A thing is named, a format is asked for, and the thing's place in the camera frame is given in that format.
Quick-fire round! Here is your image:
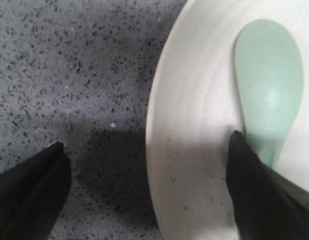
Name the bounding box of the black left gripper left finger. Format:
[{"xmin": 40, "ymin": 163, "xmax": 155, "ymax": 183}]
[{"xmin": 0, "ymin": 142, "xmax": 71, "ymax": 240}]

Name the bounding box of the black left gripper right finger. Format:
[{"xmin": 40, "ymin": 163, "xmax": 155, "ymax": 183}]
[{"xmin": 226, "ymin": 130, "xmax": 309, "ymax": 240}]

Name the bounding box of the cream round plate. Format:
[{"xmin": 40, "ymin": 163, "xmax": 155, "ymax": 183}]
[{"xmin": 146, "ymin": 0, "xmax": 309, "ymax": 240}]

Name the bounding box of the pale green plastic spoon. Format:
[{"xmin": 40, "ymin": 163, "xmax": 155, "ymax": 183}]
[{"xmin": 234, "ymin": 19, "xmax": 304, "ymax": 167}]

